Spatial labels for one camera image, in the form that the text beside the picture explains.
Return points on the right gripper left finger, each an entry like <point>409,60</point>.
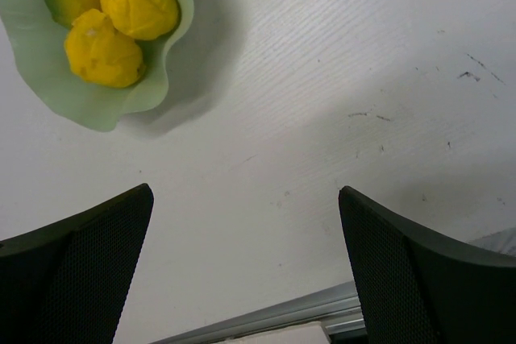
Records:
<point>67,282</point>

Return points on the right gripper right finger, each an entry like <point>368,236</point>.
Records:
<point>416,285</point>

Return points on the yellow fake lemon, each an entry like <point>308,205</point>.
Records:
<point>98,53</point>

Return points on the green glass fruit bowl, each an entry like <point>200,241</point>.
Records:
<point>38,47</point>

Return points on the front aluminium rail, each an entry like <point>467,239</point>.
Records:
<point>337,309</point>

